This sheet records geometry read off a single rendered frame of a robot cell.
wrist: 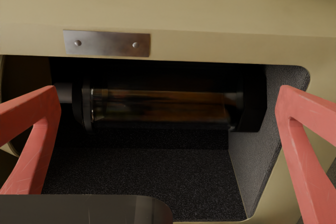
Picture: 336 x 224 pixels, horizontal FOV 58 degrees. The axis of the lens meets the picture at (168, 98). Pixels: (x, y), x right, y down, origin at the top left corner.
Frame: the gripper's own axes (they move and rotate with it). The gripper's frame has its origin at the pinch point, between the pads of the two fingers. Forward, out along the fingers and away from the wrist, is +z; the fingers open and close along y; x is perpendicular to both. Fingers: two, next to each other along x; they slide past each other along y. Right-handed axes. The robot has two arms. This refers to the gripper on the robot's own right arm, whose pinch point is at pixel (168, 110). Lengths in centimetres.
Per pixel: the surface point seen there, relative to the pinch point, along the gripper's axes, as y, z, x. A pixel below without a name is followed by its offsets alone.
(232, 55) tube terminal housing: -5.7, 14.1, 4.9
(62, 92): 13.5, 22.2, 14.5
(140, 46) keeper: 2.3, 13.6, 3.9
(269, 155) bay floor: -12.2, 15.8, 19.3
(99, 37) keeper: 5.7, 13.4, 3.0
